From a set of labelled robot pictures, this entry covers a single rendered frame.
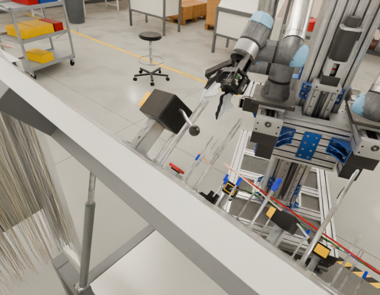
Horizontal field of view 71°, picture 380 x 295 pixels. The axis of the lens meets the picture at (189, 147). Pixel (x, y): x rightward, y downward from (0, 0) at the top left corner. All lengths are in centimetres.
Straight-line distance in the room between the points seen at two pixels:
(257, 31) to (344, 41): 68
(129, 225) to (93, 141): 204
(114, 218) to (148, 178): 212
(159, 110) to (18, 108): 19
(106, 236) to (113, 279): 110
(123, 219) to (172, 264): 120
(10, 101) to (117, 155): 27
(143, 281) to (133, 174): 94
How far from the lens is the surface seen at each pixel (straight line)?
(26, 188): 130
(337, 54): 153
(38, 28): 468
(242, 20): 544
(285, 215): 58
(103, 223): 226
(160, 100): 36
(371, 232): 275
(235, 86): 84
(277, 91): 146
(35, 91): 27
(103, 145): 19
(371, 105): 115
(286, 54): 101
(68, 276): 92
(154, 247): 116
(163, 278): 110
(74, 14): 769
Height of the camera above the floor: 179
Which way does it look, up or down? 38 degrees down
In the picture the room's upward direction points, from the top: 5 degrees clockwise
